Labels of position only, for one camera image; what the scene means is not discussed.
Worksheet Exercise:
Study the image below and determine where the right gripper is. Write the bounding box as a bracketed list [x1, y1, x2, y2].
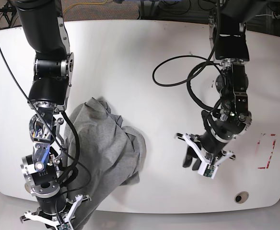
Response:
[20, 194, 91, 230]

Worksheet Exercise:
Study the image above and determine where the red tape marking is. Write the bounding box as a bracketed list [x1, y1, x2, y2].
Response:
[256, 133, 277, 169]

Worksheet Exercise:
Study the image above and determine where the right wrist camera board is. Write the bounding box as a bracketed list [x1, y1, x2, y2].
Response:
[56, 222, 74, 230]

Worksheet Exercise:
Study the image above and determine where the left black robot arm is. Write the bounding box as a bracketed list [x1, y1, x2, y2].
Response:
[183, 0, 268, 177]

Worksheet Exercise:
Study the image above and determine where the black tripod stand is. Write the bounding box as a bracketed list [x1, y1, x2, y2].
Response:
[0, 0, 17, 28]

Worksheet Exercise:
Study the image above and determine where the grey T-shirt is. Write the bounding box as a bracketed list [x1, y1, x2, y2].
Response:
[68, 98, 146, 230]

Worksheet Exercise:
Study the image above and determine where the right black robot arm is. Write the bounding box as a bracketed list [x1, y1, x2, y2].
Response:
[13, 0, 90, 230]

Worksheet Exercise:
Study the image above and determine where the right table cable grommet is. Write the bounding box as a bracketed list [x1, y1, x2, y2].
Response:
[234, 191, 249, 204]

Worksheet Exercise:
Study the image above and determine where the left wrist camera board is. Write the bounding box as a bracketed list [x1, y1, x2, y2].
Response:
[198, 162, 218, 179]

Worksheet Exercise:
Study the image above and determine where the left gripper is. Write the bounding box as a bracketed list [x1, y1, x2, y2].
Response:
[175, 129, 236, 170]

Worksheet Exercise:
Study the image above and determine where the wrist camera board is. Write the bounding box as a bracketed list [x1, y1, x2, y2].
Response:
[56, 222, 74, 230]
[198, 162, 218, 179]

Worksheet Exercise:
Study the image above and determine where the yellow cable on floor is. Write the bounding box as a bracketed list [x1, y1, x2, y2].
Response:
[63, 0, 107, 15]

